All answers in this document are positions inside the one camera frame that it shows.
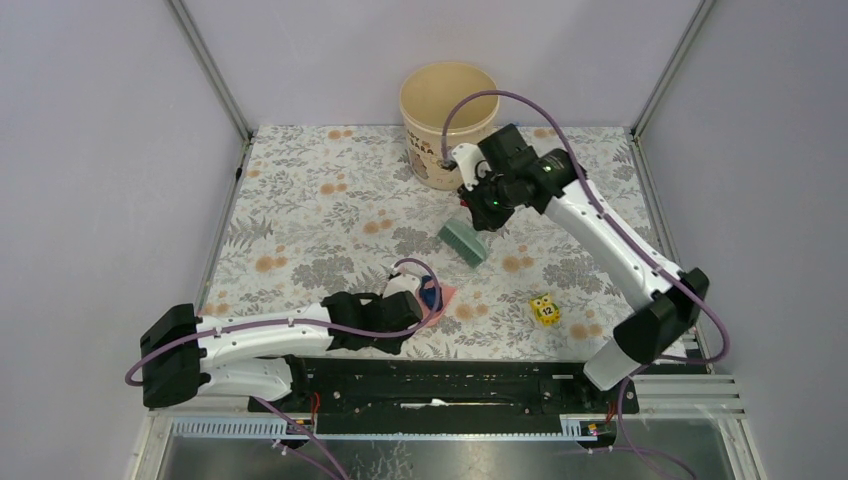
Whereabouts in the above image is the aluminium frame post right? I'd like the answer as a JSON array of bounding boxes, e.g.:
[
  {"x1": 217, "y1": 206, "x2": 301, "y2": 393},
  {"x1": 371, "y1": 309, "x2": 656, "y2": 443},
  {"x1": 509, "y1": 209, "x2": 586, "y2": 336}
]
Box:
[{"x1": 630, "y1": 0, "x2": 717, "y2": 138}]

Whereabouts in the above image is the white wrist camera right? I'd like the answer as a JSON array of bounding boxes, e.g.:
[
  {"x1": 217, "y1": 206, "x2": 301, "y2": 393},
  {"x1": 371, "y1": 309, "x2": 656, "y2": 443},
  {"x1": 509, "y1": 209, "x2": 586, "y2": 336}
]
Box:
[{"x1": 449, "y1": 143, "x2": 490, "y2": 192}]

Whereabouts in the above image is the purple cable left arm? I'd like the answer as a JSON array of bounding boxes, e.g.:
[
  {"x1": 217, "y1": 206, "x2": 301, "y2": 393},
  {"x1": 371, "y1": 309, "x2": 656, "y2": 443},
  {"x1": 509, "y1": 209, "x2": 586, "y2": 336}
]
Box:
[{"x1": 124, "y1": 256, "x2": 444, "y2": 480}]

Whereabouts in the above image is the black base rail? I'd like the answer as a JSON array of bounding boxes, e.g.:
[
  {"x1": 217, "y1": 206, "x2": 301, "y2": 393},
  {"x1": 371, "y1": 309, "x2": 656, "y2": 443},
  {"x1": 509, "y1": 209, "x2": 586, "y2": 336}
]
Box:
[{"x1": 271, "y1": 356, "x2": 620, "y2": 436}]

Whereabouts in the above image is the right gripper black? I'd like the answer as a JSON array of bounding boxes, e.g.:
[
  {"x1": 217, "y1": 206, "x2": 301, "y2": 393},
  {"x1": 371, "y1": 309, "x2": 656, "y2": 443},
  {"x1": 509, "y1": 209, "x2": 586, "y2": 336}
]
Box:
[{"x1": 457, "y1": 168, "x2": 517, "y2": 232}]

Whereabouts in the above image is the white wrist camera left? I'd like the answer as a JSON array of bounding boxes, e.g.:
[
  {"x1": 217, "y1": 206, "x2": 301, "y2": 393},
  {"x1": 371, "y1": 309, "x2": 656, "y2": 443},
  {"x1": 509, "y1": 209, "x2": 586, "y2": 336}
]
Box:
[{"x1": 382, "y1": 272, "x2": 421, "y2": 298}]

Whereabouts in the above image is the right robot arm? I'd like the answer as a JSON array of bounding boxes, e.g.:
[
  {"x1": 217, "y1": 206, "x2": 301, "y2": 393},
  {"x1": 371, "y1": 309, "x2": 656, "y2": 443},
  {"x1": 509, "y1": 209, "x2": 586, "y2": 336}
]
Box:
[{"x1": 447, "y1": 124, "x2": 709, "y2": 412}]

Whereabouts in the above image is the floral table mat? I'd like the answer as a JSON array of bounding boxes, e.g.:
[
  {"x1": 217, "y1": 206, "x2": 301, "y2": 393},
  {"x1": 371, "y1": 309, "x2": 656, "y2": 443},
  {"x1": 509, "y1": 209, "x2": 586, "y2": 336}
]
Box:
[{"x1": 199, "y1": 125, "x2": 631, "y2": 361}]

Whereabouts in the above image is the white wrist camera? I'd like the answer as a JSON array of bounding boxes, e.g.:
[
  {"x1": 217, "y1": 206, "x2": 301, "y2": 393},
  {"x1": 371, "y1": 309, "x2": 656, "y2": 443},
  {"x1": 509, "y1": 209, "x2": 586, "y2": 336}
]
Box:
[
  {"x1": 382, "y1": 272, "x2": 421, "y2": 298},
  {"x1": 449, "y1": 143, "x2": 490, "y2": 192}
]

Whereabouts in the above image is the green hand brush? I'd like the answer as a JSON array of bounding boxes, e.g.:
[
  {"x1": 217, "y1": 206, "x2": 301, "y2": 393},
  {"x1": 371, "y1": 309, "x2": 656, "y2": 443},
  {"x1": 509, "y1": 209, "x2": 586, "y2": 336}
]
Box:
[{"x1": 437, "y1": 219, "x2": 488, "y2": 268}]

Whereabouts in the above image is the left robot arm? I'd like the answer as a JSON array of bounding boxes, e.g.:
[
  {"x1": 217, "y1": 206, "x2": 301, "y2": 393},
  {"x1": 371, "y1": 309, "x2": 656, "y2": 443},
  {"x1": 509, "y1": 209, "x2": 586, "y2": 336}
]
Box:
[{"x1": 125, "y1": 291, "x2": 432, "y2": 411}]

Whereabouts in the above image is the cream plastic bucket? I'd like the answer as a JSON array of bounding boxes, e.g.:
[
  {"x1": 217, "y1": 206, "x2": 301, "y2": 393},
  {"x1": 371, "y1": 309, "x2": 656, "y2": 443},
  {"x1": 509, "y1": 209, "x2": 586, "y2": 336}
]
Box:
[{"x1": 399, "y1": 62, "x2": 499, "y2": 190}]

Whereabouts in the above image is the dark blue scrap left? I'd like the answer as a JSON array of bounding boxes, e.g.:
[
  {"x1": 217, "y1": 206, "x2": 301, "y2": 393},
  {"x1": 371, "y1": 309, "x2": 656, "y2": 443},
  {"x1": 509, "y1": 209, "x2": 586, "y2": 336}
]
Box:
[{"x1": 418, "y1": 275, "x2": 443, "y2": 310}]

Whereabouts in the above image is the aluminium frame post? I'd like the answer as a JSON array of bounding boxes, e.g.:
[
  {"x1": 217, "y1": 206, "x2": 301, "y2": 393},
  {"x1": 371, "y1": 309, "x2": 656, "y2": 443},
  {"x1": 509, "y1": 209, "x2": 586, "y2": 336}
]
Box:
[
  {"x1": 630, "y1": 0, "x2": 717, "y2": 138},
  {"x1": 164, "y1": 0, "x2": 253, "y2": 142}
]

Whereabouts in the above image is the pink dustpan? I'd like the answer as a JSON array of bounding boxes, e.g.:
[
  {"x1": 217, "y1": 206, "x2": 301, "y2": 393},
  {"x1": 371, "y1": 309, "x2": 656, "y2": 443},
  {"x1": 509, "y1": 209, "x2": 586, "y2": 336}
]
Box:
[{"x1": 416, "y1": 280, "x2": 457, "y2": 327}]

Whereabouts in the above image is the yellow owl block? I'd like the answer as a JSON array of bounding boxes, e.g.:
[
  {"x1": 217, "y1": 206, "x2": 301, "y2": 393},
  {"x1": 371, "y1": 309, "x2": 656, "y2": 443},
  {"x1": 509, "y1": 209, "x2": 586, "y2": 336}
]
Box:
[{"x1": 528, "y1": 293, "x2": 561, "y2": 326}]

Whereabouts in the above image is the aluminium frame post left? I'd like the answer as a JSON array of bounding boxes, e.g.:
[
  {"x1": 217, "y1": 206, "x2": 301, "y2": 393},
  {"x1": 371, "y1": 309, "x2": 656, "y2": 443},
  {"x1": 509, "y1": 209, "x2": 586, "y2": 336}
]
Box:
[{"x1": 164, "y1": 0, "x2": 253, "y2": 142}]

